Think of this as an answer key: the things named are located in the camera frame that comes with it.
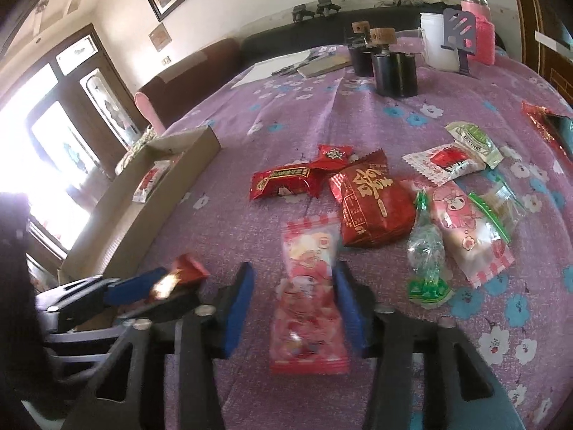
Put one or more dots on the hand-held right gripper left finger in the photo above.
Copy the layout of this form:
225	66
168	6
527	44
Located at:
237	307

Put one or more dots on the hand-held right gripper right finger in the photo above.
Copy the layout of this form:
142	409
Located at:
350	311

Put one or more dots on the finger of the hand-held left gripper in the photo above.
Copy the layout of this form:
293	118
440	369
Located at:
134	284
174	302

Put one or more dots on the small shiny red snack packet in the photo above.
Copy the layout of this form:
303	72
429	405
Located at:
188	271

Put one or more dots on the pink cartoon striped snack packet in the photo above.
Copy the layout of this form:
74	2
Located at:
309	286

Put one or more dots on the cardboard box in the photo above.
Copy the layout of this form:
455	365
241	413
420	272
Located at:
147	215

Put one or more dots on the green twisted clear snack packet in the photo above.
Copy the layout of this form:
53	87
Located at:
425	255

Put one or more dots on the red and white snack packet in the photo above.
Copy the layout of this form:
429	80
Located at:
150	181

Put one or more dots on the large red snack packet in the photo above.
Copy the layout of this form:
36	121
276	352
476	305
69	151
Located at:
371	206

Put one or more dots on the long red snack packet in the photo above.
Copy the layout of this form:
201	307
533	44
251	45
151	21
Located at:
282	181

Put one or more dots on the pale pink cartoon snack packet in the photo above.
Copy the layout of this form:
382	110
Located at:
465	233

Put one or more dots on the small red star snack packet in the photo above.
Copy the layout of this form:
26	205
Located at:
333	156

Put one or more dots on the white snack packet red label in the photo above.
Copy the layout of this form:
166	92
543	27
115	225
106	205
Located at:
443	161

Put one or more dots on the clear green-edged snack packet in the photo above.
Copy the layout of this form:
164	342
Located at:
497	206

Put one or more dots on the green and white snack packet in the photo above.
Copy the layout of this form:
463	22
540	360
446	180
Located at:
474	139

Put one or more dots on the green patterned cloth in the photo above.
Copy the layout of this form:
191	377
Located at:
134	148

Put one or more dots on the pink padded object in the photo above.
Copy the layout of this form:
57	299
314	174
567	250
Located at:
147	112

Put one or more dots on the purple floral blanket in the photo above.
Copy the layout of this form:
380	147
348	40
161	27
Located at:
277	121

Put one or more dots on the glass panel door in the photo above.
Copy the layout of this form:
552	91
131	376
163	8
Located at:
107	94

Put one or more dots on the brown padded headboard section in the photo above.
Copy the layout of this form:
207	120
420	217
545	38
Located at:
188	80

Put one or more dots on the large black cylinder wooden knob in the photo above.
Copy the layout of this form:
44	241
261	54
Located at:
396	74

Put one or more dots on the black pen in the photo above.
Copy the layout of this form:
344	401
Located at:
291	68

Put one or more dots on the brown notebook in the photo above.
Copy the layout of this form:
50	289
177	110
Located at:
324	65

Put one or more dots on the small black cylinder wooden knob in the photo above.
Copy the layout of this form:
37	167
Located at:
360	60

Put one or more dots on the red foil packet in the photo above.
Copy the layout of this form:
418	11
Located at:
535	114

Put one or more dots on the black padded headboard section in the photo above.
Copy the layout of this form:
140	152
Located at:
277	38

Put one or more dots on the white translucent container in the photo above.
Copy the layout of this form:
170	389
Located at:
432	40

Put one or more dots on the pink insulated bottle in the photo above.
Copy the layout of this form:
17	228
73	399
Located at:
481	31

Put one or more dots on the brown wooden door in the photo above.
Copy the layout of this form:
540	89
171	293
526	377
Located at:
550	4

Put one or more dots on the small framed wall picture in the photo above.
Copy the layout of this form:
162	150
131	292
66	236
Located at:
160	38

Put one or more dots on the black clamp mount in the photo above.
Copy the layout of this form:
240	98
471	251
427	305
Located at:
302	12
328	7

